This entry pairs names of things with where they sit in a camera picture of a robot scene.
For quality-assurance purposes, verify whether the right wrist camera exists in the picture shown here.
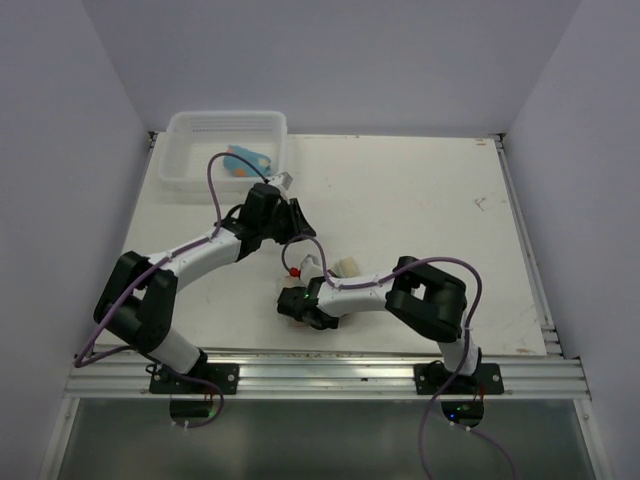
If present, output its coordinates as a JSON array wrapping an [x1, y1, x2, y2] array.
[[289, 254, 324, 285]]

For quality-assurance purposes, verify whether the aluminium right side rail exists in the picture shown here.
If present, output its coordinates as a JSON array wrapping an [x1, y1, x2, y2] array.
[[491, 133, 565, 358]]

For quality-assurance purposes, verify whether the rabbit print towel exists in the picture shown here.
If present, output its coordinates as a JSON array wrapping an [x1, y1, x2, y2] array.
[[277, 256, 361, 329]]

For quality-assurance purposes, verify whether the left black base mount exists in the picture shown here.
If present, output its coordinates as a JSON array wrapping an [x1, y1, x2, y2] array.
[[145, 363, 240, 395]]

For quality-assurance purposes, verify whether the white plastic basket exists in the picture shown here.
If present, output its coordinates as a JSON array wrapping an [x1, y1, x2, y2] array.
[[158, 110, 287, 193]]

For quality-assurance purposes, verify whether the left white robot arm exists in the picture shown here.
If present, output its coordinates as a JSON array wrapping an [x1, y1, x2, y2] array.
[[93, 183, 316, 393]]

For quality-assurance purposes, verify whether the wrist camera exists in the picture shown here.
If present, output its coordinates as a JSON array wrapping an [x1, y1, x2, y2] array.
[[269, 172, 293, 191], [289, 254, 324, 285]]

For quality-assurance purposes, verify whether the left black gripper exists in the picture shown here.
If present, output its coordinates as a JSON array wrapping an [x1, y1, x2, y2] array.
[[259, 197, 315, 244]]

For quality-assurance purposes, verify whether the aluminium front rail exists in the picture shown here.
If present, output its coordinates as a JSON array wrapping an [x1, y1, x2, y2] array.
[[63, 350, 590, 400]]

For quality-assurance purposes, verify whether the aluminium rail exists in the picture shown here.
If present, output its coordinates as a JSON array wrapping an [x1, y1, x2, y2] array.
[[63, 350, 590, 400], [491, 133, 565, 358]]

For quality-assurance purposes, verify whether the blue polka dot towel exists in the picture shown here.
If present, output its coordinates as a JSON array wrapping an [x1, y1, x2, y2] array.
[[223, 145, 272, 177]]

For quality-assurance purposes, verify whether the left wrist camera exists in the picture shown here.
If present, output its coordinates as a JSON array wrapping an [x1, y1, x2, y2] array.
[[269, 172, 293, 191]]

